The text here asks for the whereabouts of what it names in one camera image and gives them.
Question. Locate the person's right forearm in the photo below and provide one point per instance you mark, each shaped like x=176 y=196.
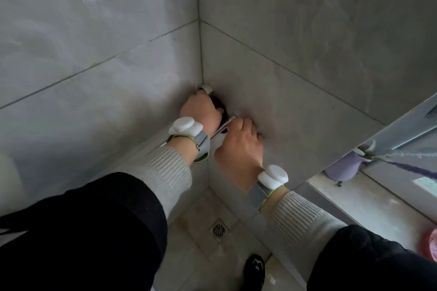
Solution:
x=300 y=221

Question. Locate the white grey left wrist tracker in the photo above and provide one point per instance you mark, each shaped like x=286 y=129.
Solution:
x=187 y=127

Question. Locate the person's right fingers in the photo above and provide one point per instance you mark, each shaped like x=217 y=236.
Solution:
x=244 y=126

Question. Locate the square metal floor drain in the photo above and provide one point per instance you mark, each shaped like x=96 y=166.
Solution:
x=218 y=230

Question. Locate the person's left hand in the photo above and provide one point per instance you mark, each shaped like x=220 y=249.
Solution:
x=199 y=110

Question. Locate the person's left fingers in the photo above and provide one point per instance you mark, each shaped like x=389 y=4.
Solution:
x=201 y=95

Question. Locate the person's black shoe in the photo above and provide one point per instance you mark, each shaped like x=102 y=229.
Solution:
x=254 y=272

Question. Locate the white grey right wrist tracker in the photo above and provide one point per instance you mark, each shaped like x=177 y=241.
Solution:
x=272 y=177

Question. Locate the person's left forearm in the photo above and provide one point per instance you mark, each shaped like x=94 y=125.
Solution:
x=160 y=178

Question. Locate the white wall hook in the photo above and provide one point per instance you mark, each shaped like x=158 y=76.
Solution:
x=365 y=149

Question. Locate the white grey wrist tracker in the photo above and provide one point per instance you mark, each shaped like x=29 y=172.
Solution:
x=272 y=177
x=187 y=127

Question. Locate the person's right hand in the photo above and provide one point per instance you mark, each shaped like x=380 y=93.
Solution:
x=239 y=154

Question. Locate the purple soap holder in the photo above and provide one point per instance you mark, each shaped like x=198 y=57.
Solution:
x=344 y=168

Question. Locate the pink container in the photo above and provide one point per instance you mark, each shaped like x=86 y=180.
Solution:
x=431 y=245

